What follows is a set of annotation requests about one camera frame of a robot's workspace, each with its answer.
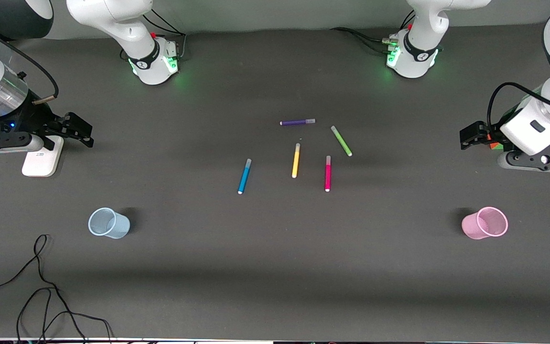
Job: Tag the yellow marker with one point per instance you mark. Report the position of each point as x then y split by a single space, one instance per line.
296 161

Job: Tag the metal table edge strip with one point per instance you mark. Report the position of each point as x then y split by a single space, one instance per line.
112 341

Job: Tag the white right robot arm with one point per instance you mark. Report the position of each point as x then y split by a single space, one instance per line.
132 33

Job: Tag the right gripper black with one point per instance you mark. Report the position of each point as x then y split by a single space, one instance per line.
32 118

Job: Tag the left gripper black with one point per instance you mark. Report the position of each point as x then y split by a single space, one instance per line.
492 133

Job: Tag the white rectangular box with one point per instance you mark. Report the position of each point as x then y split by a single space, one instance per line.
41 162

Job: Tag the pink marker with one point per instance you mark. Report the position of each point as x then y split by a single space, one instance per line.
327 174

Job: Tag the purple marker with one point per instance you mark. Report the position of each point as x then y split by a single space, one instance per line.
296 122

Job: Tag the pink plastic cup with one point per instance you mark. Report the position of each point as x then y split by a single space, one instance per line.
482 224

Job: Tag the blue marker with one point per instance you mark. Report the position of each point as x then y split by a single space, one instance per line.
244 177

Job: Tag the green marker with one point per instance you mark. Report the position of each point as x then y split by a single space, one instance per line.
341 141

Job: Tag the light blue plastic cup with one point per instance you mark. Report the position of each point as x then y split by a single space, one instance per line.
110 224

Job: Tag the colourful puzzle cube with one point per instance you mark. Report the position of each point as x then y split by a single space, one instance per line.
495 146

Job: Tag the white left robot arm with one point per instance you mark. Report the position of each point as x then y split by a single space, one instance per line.
423 24

